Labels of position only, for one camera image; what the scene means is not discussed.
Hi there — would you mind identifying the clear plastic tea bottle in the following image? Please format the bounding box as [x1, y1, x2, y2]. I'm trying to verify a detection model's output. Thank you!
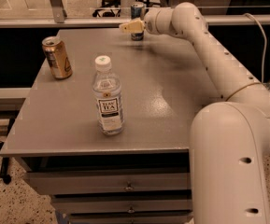
[92, 55, 124, 135]

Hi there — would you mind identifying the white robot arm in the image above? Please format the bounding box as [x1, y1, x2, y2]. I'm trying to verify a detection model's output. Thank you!
[120, 3, 270, 224]

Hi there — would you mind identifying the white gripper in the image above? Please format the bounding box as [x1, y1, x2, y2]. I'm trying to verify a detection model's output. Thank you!
[119, 7, 174, 35]

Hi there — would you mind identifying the black office chair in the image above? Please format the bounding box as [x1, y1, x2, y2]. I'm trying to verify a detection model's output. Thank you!
[92, 0, 121, 18]

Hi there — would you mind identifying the black stand leg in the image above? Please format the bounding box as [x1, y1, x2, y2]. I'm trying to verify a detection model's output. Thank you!
[0, 119, 15, 185]

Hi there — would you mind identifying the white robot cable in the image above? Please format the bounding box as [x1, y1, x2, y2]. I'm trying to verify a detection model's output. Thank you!
[243, 12, 269, 85]

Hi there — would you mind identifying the grey drawer cabinet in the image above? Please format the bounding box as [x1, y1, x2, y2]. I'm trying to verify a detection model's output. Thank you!
[1, 29, 218, 224]

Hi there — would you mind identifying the blue silver redbull can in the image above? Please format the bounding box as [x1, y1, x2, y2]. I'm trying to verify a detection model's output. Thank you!
[131, 2, 145, 41]

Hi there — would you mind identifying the gold beverage can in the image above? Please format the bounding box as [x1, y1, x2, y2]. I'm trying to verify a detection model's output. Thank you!
[42, 36, 73, 79]

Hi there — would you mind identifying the metal window railing frame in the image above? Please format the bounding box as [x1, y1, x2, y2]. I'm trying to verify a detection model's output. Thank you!
[0, 0, 270, 30]

